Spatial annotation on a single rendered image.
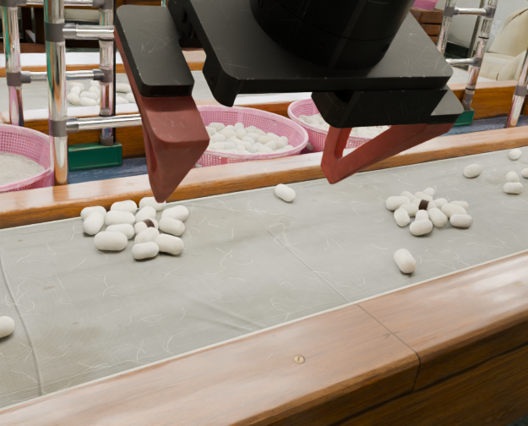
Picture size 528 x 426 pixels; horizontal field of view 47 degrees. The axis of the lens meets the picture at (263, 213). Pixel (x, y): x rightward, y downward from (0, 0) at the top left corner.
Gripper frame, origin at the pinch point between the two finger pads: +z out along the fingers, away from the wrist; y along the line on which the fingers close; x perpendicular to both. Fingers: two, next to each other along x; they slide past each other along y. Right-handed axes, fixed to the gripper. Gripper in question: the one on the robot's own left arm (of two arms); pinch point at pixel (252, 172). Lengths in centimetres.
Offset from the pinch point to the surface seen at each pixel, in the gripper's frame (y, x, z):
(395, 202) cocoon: -44, -22, 38
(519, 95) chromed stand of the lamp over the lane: -96, -48, 43
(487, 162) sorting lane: -78, -33, 46
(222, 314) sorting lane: -10.1, -7.6, 32.6
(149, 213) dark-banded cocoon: -8.8, -26.8, 40.4
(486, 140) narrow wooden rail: -81, -38, 45
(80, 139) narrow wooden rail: -8, -59, 61
